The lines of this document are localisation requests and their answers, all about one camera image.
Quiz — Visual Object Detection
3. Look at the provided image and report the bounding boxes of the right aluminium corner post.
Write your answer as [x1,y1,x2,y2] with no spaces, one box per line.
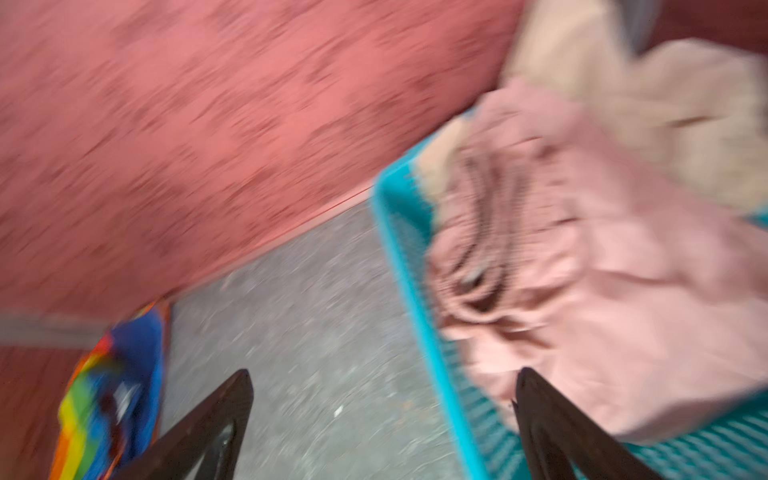
[613,0,661,54]

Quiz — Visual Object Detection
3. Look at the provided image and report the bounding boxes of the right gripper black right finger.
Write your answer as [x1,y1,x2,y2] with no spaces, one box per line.
[513,367,661,480]

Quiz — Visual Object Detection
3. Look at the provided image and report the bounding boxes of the rainbow striped shorts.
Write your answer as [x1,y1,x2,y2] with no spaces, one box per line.
[49,301,171,479]

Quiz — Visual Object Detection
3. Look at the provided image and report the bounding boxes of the teal plastic basket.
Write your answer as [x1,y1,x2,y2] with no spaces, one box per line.
[370,107,768,480]

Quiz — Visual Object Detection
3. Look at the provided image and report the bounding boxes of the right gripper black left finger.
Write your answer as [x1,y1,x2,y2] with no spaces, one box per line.
[113,369,254,480]

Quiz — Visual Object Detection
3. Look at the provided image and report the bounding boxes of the beige shorts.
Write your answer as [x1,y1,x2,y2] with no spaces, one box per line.
[413,0,768,215]

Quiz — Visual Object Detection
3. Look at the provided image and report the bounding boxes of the pink shorts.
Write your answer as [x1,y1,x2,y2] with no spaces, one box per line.
[425,79,767,443]

